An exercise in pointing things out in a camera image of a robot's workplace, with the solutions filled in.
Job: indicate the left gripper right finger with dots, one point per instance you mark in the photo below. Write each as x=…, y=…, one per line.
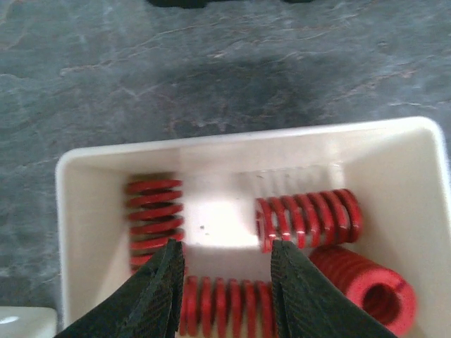
x=307, y=304

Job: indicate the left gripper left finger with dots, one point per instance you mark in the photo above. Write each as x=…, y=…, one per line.
x=148, y=304

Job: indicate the large red spring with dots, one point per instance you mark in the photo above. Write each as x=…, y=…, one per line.
x=309, y=220
x=155, y=217

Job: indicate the small red spring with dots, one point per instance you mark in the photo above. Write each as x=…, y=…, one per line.
x=215, y=307
x=383, y=293

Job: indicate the white parts tray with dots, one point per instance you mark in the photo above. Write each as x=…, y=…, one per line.
x=397, y=169

